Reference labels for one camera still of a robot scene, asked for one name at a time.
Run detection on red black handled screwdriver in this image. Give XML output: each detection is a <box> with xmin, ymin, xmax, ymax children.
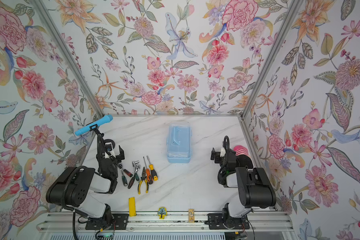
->
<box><xmin>118</xmin><ymin>163</ymin><xmax>133</xmax><ymax>178</ymax></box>

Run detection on green handled screwdriver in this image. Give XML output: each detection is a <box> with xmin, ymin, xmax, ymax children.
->
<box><xmin>121</xmin><ymin>168</ymin><xmax>128</xmax><ymax>187</ymax></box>

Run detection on light blue plastic toolbox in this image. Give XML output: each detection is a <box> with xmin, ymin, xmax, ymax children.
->
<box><xmin>167</xmin><ymin>122</ymin><xmax>192</xmax><ymax>164</ymax></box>

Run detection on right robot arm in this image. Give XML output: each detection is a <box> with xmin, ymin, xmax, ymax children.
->
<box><xmin>207</xmin><ymin>146</ymin><xmax>276</xmax><ymax>230</ymax></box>

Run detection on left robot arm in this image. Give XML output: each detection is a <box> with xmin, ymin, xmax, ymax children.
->
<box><xmin>46</xmin><ymin>140</ymin><xmax>125</xmax><ymax>228</ymax></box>

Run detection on pink striped sock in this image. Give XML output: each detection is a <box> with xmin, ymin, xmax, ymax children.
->
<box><xmin>234</xmin><ymin>145</ymin><xmax>249</xmax><ymax>157</ymax></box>

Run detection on black microphone stand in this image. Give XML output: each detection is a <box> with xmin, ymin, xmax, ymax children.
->
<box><xmin>90</xmin><ymin>124</ymin><xmax>104</xmax><ymax>145</ymax></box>

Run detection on blue toy microphone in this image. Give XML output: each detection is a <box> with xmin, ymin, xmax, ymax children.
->
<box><xmin>74</xmin><ymin>115</ymin><xmax>113</xmax><ymax>136</ymax></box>

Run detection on yellow rectangular block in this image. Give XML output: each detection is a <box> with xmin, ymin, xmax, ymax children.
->
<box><xmin>129</xmin><ymin>197</ymin><xmax>137</xmax><ymax>217</ymax></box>

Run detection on small wooden tag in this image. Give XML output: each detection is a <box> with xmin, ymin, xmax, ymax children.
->
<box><xmin>188</xmin><ymin>209</ymin><xmax>195</xmax><ymax>223</ymax></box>

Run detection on tree sticker badge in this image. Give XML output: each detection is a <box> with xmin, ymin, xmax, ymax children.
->
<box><xmin>158</xmin><ymin>207</ymin><xmax>168</xmax><ymax>220</ymax></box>

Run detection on yellow handled pliers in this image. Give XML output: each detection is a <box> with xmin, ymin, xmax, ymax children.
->
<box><xmin>138</xmin><ymin>167</ymin><xmax>149</xmax><ymax>195</ymax></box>

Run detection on orange handled screwdriver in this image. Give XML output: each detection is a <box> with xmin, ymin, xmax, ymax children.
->
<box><xmin>143</xmin><ymin>157</ymin><xmax>153</xmax><ymax>185</ymax></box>

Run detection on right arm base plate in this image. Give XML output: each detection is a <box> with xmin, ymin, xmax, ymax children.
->
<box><xmin>204</xmin><ymin>213</ymin><xmax>250</xmax><ymax>230</ymax></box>

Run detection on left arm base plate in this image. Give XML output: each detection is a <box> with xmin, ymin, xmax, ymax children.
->
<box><xmin>85</xmin><ymin>214</ymin><xmax>129</xmax><ymax>231</ymax></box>

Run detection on aluminium front rail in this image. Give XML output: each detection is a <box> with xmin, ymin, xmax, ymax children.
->
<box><xmin>35</xmin><ymin>211</ymin><xmax>295</xmax><ymax>234</ymax></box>

